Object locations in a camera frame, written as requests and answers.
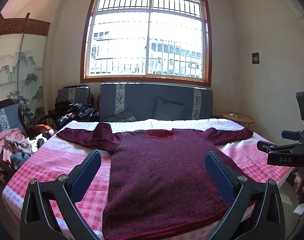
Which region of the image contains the dark red patterned sweater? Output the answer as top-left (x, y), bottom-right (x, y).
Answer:
top-left (58, 122), bottom-right (253, 239)

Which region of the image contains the pile of pink clothes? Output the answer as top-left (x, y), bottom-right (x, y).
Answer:
top-left (0, 128), bottom-right (48, 172)

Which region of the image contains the pile of dark clothes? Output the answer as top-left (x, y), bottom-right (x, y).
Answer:
top-left (49, 101), bottom-right (100, 130)

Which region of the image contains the person's right hand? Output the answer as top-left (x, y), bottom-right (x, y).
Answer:
top-left (292, 168), bottom-right (304, 199)

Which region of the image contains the pink checked bed sheet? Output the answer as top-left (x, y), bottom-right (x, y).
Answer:
top-left (2, 119), bottom-right (290, 238)

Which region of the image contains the round glass side table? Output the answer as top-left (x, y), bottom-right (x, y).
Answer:
top-left (221, 111), bottom-right (256, 128)

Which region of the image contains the wooden armchair blue cushion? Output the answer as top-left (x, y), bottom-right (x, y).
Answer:
top-left (0, 98), bottom-right (54, 185)

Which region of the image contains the wooden armchair grey cushion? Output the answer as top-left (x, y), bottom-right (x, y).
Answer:
top-left (55, 85), bottom-right (94, 106)

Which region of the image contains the grey flat cushion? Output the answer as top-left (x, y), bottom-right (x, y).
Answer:
top-left (104, 107), bottom-right (137, 122)

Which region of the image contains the grey square cushion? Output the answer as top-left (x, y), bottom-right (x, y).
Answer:
top-left (153, 98), bottom-right (185, 121)

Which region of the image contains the painted folding screen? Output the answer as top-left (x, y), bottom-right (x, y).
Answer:
top-left (0, 15), bottom-right (50, 126)

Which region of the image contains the white charger cable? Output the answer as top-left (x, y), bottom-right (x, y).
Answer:
top-left (224, 107), bottom-right (244, 119)

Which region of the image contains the dark wall plate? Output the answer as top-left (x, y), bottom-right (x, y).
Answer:
top-left (252, 53), bottom-right (260, 64)

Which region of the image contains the window with wooden frame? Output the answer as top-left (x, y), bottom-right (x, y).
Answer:
top-left (80, 0), bottom-right (212, 87)

